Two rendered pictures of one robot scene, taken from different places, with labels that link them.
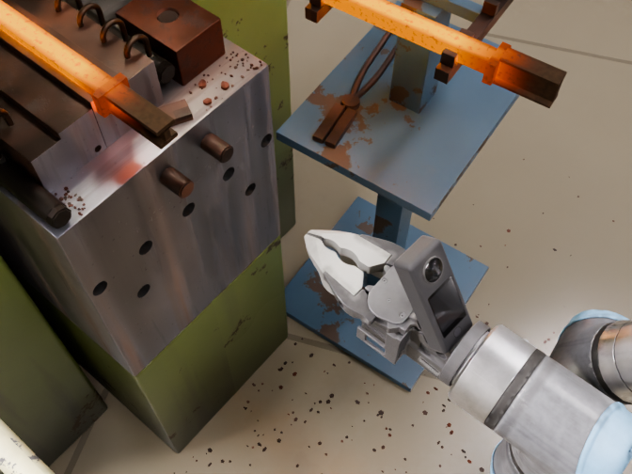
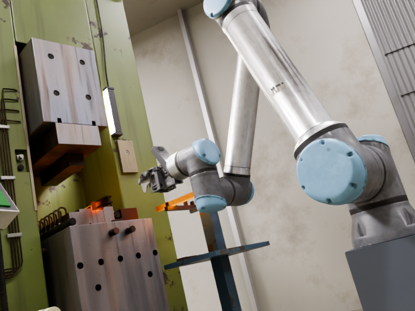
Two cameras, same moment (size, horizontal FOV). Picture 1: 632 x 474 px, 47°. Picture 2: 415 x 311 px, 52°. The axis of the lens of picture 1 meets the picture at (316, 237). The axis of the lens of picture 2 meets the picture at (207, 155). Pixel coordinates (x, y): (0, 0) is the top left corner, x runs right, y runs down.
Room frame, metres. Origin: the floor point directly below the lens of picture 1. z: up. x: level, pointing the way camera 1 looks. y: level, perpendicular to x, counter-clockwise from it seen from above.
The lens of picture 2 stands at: (-1.04, -0.34, 0.63)
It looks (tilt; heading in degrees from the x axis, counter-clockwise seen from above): 15 degrees up; 3
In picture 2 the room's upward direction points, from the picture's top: 14 degrees counter-clockwise
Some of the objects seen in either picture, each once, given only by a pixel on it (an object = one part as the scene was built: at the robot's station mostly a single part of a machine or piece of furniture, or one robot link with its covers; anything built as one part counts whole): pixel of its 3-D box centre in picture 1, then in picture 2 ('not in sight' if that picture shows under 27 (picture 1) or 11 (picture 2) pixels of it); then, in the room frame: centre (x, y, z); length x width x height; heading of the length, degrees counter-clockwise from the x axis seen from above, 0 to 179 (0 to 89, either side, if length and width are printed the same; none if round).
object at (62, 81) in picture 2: not in sight; (59, 104); (0.77, 0.40, 1.56); 0.42 x 0.39 x 0.40; 50
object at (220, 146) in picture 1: (216, 148); (130, 229); (0.64, 0.14, 0.87); 0.04 x 0.03 x 0.03; 50
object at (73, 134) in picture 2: not in sight; (58, 152); (0.74, 0.43, 1.32); 0.42 x 0.20 x 0.10; 50
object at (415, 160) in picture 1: (412, 100); (218, 255); (0.89, -0.17, 0.70); 0.40 x 0.30 x 0.02; 146
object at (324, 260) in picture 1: (330, 276); (144, 184); (0.38, -0.02, 0.97); 0.09 x 0.03 x 0.06; 50
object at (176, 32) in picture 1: (171, 33); (122, 218); (0.78, 0.20, 0.95); 0.12 x 0.09 x 0.07; 50
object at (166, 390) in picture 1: (134, 278); not in sight; (0.79, 0.40, 0.23); 0.56 x 0.38 x 0.47; 50
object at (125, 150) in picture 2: not in sight; (126, 157); (0.93, 0.17, 1.27); 0.09 x 0.02 x 0.17; 140
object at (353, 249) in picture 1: (349, 256); not in sight; (0.41, -0.04, 0.97); 0.09 x 0.03 x 0.06; 50
